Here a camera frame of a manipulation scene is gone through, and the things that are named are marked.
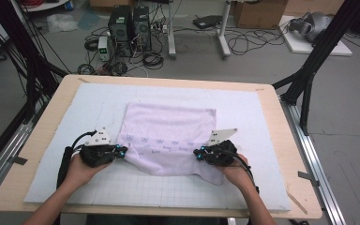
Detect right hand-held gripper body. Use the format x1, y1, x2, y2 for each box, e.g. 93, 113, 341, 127
204, 127, 239, 168

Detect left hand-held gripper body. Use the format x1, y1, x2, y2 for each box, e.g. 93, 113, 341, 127
79, 127, 120, 169

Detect lavender printed towel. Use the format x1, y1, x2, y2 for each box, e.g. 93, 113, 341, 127
116, 102, 225, 186

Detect person's right hand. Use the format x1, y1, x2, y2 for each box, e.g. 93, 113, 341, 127
217, 154, 255, 192

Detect person's left hand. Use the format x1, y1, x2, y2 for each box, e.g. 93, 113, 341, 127
64, 153, 111, 190

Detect black tape strip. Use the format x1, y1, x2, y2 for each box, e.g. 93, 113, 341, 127
7, 155, 28, 166

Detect grey tape strip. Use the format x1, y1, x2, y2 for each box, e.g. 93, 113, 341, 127
297, 171, 321, 188

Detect small white power supply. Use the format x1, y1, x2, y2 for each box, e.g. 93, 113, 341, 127
97, 36, 111, 62

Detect black computer tower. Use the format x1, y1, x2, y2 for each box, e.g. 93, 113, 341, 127
132, 6, 153, 53
108, 5, 134, 58

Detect white desk leg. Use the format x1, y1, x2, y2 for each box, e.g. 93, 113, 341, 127
217, 0, 233, 59
166, 0, 178, 60

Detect flat black device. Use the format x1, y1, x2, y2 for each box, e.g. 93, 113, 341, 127
192, 14, 223, 30

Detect white floor board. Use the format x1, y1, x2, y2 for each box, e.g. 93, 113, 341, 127
277, 15, 353, 57

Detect clear plastic bag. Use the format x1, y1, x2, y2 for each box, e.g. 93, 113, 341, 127
46, 13, 80, 34

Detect large cardboard box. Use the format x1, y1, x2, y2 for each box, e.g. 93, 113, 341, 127
232, 0, 289, 30

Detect white round table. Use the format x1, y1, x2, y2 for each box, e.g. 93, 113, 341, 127
20, 0, 70, 13

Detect grey headset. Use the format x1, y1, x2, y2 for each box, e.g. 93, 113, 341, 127
288, 11, 334, 43

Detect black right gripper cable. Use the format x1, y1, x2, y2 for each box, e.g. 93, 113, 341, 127
220, 149, 261, 194

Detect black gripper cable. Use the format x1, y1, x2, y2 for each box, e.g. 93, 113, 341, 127
220, 149, 261, 194
56, 129, 98, 190

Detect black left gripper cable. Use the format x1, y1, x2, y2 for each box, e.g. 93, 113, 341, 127
56, 129, 98, 190

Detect coiled black cable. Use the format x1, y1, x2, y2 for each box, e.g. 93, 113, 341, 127
142, 51, 165, 70

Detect aluminium rail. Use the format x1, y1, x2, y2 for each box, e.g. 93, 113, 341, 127
280, 96, 347, 225
0, 118, 36, 205

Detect black metal frame stand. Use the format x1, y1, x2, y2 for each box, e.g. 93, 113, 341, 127
272, 0, 360, 136
0, 0, 69, 126

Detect loose black floor cables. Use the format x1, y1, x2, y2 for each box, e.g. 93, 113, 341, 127
224, 27, 290, 56

